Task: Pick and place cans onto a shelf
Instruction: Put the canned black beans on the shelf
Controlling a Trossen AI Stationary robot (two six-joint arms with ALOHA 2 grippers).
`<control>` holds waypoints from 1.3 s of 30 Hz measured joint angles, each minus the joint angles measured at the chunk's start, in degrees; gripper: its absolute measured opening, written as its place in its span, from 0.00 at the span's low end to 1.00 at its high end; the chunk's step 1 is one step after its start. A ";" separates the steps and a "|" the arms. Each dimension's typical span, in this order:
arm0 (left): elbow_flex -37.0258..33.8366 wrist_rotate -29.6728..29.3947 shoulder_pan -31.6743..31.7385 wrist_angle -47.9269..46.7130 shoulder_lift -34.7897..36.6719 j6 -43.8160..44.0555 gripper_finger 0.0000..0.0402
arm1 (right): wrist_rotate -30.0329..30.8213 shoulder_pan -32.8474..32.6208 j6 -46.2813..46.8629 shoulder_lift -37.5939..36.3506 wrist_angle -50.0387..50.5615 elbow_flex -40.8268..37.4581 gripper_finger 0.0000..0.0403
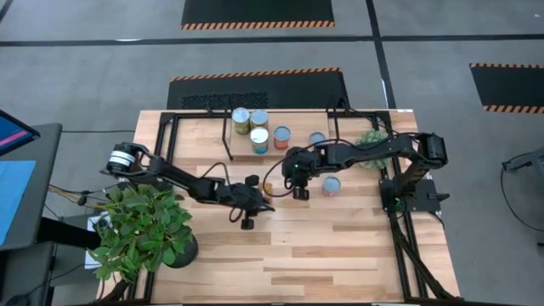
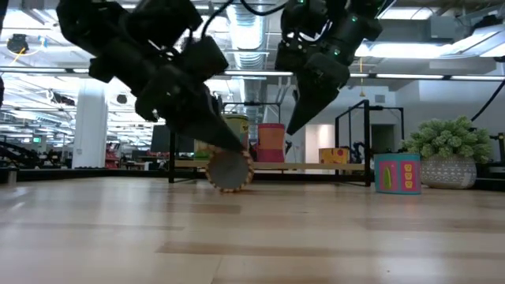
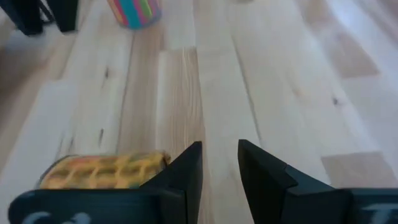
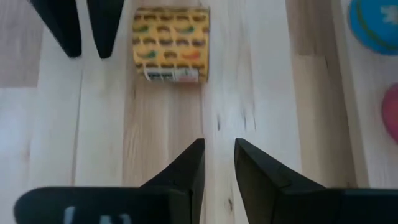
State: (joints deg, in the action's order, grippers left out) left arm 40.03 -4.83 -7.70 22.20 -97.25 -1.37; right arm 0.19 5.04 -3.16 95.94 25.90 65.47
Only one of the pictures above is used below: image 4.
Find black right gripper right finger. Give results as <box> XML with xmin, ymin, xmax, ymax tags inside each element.
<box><xmin>233</xmin><ymin>138</ymin><xmax>398</xmax><ymax>224</ymax></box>

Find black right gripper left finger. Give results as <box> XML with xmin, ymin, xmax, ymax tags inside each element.
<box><xmin>14</xmin><ymin>138</ymin><xmax>206</xmax><ymax>224</ymax></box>

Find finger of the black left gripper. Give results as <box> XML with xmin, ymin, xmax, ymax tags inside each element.
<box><xmin>86</xmin><ymin>0</ymin><xmax>125</xmax><ymax>60</ymax></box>
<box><xmin>29</xmin><ymin>0</ymin><xmax>82</xmax><ymax>58</ymax></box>

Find yellow patterned label can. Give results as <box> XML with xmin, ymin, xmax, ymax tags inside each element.
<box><xmin>132</xmin><ymin>6</ymin><xmax>211</xmax><ymax>84</ymax></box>

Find orange pink white can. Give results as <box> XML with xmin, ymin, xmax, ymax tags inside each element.
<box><xmin>381</xmin><ymin>83</ymin><xmax>398</xmax><ymax>144</ymax></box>

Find blue label vegetable can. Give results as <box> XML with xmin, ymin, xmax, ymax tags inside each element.
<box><xmin>348</xmin><ymin>0</ymin><xmax>398</xmax><ymax>56</ymax></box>

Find wooden shelf black metal legs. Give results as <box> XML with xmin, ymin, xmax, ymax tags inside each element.
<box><xmin>331</xmin><ymin>0</ymin><xmax>398</xmax><ymax>189</ymax></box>

